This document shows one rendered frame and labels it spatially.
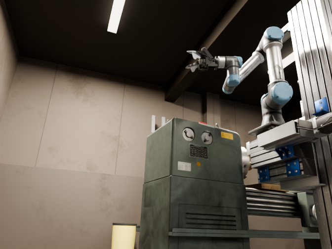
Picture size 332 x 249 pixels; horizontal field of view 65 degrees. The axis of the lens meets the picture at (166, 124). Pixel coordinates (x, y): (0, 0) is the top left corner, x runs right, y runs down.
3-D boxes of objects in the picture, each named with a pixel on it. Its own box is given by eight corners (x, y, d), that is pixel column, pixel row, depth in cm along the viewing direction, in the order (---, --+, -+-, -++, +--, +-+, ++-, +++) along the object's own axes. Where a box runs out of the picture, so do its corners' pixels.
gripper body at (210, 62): (198, 63, 160) (218, 63, 160) (198, 53, 164) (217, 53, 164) (197, 71, 167) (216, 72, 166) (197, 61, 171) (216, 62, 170)
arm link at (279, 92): (285, 110, 160) (275, 39, 180) (296, 100, 146) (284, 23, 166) (265, 110, 161) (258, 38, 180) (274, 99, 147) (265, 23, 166)
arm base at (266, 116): (292, 127, 158) (290, 112, 162) (272, 123, 153) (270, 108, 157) (274, 134, 171) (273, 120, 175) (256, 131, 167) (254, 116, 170)
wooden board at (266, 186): (261, 188, 199) (261, 183, 201) (230, 192, 230) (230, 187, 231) (289, 191, 211) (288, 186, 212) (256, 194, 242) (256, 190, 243)
